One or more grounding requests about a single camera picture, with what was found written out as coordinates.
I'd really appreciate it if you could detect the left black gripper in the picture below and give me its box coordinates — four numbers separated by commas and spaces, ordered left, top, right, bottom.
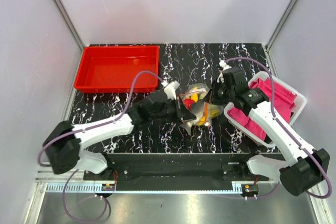
150, 96, 196, 123

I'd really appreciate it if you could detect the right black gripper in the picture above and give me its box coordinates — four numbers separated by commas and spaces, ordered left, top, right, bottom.
203, 78, 235, 106

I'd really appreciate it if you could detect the red fake apple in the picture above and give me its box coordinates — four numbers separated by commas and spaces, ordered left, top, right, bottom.
183, 98, 195, 109

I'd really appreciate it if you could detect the clear zip top bag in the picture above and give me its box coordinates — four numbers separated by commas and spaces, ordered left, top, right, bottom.
179, 83, 224, 135

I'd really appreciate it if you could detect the grey fake fish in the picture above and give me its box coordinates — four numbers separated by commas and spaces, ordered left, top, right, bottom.
190, 100, 205, 120

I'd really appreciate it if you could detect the yellow fake banana bunch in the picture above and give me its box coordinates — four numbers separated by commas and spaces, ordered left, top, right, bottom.
190, 91, 220, 126

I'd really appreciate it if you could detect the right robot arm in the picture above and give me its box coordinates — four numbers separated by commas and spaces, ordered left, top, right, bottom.
205, 67, 332, 198

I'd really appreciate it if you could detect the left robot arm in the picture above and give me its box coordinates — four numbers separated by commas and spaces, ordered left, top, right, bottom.
43, 91, 196, 180

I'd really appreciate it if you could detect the pink cloth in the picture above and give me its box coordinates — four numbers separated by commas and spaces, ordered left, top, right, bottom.
227, 77, 298, 143

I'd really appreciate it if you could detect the white plastic basket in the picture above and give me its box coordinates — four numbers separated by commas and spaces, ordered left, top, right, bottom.
224, 71, 307, 148

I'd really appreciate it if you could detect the red plastic bin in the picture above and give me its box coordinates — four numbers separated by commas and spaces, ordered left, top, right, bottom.
74, 46, 160, 93

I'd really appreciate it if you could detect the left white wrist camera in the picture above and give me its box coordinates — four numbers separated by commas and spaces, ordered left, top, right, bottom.
161, 81, 180, 100

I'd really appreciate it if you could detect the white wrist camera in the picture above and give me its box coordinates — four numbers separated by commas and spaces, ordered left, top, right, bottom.
161, 81, 180, 100
218, 60, 231, 73

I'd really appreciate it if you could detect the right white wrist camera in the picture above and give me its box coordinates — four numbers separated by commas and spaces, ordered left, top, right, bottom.
218, 60, 231, 73

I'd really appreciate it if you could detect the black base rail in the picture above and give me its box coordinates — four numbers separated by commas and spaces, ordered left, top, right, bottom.
83, 153, 268, 181

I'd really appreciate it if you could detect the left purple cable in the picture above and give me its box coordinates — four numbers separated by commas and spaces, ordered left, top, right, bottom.
38, 70, 166, 221

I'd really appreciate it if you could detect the purple cable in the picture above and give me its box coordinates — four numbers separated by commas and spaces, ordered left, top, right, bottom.
225, 57, 332, 199
38, 70, 166, 221

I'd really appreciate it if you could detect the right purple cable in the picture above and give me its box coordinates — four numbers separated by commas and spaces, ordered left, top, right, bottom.
225, 57, 332, 199

